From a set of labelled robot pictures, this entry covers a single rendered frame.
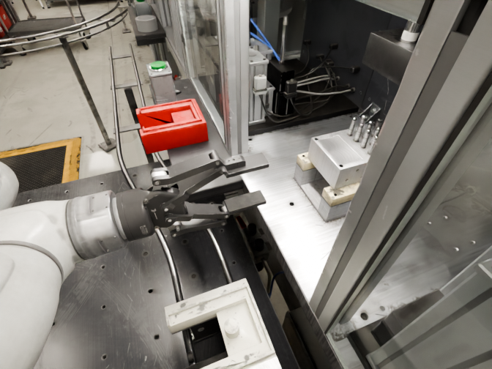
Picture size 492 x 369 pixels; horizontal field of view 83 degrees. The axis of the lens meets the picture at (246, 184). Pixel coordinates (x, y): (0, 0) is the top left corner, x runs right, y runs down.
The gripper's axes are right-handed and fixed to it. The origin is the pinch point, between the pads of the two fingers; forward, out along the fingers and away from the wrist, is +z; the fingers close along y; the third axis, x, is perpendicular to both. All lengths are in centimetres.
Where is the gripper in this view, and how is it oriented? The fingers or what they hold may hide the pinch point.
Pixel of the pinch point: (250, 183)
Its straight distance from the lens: 46.0
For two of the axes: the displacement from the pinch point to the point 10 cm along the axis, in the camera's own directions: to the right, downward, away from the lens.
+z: 9.4, -2.5, 2.5
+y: 0.0, -7.0, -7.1
